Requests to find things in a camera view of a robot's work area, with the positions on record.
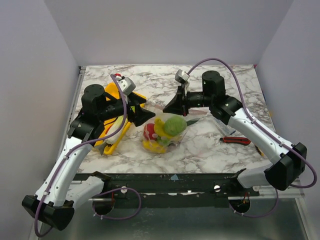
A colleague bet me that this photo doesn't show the green toy celery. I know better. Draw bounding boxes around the green toy celery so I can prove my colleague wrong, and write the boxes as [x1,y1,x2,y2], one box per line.
[103,114,128,145]

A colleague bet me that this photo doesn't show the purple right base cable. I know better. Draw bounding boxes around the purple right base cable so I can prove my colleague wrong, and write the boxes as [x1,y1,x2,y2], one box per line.
[229,188,280,218]

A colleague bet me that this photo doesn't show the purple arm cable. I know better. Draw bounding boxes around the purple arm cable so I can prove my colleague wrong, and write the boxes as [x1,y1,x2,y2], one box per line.
[186,57,318,189]
[33,73,129,238]

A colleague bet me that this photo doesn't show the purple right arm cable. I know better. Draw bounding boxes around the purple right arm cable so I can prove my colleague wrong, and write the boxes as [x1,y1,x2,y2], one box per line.
[186,57,318,189]

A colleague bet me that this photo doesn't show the clear zip top bag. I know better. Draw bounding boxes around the clear zip top bag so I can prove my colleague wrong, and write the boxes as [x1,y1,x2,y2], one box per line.
[141,102,210,155]

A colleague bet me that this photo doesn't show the green toy cabbage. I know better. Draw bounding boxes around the green toy cabbage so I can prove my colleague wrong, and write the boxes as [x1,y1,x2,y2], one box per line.
[164,115,187,137]

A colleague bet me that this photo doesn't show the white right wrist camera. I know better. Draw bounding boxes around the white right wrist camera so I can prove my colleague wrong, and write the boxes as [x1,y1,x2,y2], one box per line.
[174,69,190,95]

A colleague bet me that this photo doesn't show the red black utility knife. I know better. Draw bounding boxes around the red black utility knife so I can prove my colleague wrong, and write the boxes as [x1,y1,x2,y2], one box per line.
[220,136,251,146]

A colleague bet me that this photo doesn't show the yellow black pliers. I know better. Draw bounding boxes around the yellow black pliers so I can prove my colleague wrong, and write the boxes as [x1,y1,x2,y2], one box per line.
[254,145,264,157]

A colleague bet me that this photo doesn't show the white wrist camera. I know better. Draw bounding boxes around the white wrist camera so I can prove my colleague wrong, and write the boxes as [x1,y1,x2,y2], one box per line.
[114,73,136,96]
[174,69,190,95]

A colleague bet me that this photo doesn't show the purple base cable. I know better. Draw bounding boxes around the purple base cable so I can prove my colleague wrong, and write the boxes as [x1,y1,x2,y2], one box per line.
[229,188,280,218]
[92,187,142,221]

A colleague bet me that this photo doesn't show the grey toy fish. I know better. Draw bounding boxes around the grey toy fish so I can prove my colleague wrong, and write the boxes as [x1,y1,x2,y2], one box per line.
[94,142,110,156]

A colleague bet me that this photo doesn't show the green toy scallion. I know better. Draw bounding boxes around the green toy scallion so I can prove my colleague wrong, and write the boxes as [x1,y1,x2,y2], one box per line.
[186,118,200,126]

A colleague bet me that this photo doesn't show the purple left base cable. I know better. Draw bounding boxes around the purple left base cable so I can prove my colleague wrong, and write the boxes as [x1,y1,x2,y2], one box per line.
[92,187,142,221]

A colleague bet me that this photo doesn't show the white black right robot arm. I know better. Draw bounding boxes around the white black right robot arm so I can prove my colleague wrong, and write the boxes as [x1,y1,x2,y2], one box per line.
[163,69,307,196]

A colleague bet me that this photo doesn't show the yellow plastic tray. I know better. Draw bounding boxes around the yellow plastic tray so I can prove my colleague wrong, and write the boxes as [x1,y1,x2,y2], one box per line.
[94,83,132,155]

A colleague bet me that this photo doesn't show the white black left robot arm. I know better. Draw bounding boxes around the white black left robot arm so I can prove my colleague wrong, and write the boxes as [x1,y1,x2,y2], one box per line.
[22,84,155,231]

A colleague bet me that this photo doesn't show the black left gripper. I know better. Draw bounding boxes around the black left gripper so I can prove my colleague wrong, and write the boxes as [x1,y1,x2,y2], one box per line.
[99,91,156,126]

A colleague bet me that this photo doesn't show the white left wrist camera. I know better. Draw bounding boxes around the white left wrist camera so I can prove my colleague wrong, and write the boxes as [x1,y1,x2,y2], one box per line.
[114,73,136,96]

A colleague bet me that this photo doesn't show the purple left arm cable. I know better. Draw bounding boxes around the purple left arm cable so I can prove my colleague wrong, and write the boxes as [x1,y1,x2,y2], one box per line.
[33,73,129,238]

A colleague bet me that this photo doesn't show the red toy tomato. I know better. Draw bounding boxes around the red toy tomato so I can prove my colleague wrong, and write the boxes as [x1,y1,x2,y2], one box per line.
[143,123,158,141]

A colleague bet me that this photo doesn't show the clear plastic screw box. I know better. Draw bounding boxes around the clear plastic screw box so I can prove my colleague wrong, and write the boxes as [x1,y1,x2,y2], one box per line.
[214,119,233,136]

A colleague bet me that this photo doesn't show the black mounting rail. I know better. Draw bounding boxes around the black mounting rail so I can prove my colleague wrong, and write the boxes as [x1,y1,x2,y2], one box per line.
[74,171,261,208]

